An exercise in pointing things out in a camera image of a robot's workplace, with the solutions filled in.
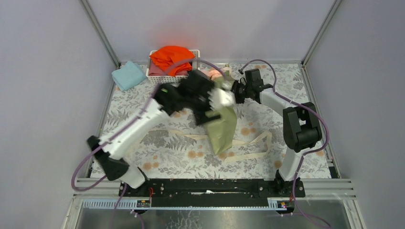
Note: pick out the light blue folded towel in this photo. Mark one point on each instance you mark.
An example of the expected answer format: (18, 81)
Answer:
(128, 76)

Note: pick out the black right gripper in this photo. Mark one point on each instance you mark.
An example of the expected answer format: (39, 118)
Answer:
(239, 88)

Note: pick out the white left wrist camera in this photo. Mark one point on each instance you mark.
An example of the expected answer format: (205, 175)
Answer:
(219, 98)

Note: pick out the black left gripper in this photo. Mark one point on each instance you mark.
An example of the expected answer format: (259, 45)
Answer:
(208, 115)

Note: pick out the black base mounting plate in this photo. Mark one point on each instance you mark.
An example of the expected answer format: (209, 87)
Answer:
(213, 192)

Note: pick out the pink cloth in basket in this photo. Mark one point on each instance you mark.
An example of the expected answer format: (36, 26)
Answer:
(156, 71)

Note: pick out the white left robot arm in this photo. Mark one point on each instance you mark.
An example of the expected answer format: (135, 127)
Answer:
(110, 150)

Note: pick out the orange cloth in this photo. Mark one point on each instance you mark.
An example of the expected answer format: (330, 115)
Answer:
(166, 56)

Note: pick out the green and orange wrapping paper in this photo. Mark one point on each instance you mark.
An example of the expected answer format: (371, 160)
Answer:
(221, 131)

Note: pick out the cream ribbon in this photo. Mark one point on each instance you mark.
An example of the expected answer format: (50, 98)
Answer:
(200, 145)

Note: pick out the floral patterned table mat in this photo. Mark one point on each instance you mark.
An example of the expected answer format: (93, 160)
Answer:
(253, 119)

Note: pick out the white plastic basket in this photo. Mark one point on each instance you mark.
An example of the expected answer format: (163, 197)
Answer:
(173, 79)

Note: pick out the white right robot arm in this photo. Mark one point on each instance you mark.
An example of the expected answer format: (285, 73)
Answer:
(301, 125)

